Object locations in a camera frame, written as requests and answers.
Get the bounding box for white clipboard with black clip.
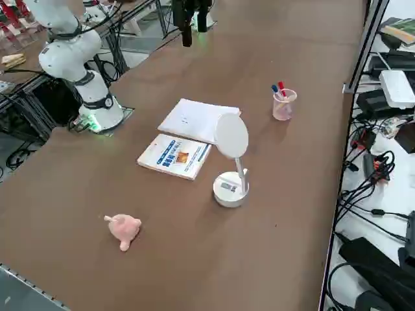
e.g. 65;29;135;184
158;98;241;145

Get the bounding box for aluminium profile post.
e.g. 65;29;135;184
342;0;390;95

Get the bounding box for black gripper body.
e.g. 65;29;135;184
171;0;211;26

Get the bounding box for pink plush toy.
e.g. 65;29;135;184
103;213;143;252

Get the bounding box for green book stack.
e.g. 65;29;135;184
379;17;415;45

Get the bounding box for pink translucent pen cup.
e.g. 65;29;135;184
272;89;298;121

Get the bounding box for white and blue book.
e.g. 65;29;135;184
137;133;212;181

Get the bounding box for wooden blocks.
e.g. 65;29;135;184
1;53;27;69

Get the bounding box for black power adapter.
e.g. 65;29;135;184
356;89;396;119

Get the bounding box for white router box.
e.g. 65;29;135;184
379;69;415;109

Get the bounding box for white foldable desk lamp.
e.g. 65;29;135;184
213;112;250;208

